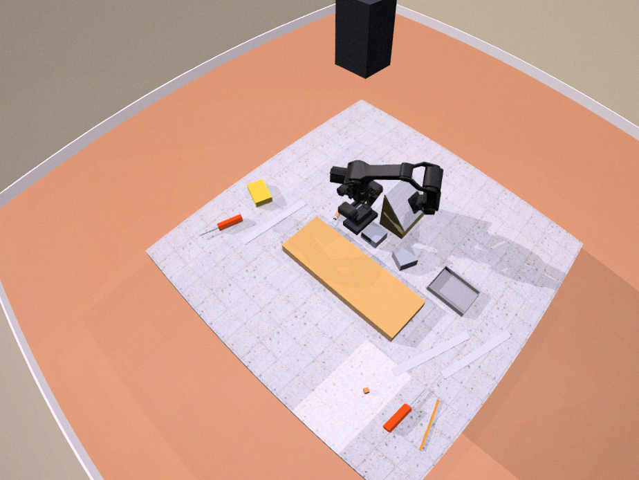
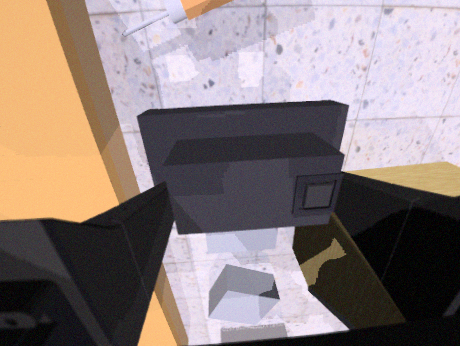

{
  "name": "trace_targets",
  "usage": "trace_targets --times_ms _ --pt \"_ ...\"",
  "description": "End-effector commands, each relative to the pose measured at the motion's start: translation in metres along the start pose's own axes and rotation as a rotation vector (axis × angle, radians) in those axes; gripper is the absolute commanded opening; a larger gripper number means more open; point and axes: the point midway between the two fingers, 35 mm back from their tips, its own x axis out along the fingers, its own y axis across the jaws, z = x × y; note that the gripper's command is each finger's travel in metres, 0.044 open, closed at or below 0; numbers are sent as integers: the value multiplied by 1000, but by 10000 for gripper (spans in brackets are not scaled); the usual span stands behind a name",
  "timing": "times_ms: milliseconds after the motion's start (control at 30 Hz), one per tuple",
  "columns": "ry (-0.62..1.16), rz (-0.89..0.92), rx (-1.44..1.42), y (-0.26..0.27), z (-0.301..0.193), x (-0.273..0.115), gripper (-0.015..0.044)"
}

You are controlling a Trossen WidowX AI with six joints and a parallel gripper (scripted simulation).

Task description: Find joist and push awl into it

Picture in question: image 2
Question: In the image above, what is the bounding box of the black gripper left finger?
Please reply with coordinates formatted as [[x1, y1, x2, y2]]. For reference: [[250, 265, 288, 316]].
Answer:
[[0, 181, 174, 346]]

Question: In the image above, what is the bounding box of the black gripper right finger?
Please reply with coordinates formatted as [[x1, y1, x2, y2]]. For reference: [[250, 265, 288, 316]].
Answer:
[[334, 171, 460, 322]]

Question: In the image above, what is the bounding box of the awl with orange handle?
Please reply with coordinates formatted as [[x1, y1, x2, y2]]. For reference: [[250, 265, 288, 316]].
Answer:
[[122, 0, 233, 37]]

